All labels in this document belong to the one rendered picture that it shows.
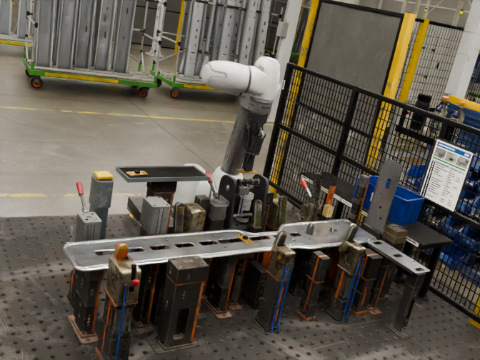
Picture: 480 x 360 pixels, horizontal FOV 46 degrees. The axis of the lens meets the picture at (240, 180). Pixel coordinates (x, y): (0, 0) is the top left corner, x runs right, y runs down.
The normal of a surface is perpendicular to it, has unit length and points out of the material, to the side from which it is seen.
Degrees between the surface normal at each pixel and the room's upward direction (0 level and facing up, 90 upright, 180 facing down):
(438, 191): 90
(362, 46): 89
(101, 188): 90
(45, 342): 0
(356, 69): 90
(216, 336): 0
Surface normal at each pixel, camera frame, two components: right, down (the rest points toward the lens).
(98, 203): 0.53, 0.37
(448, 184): -0.83, 0.02
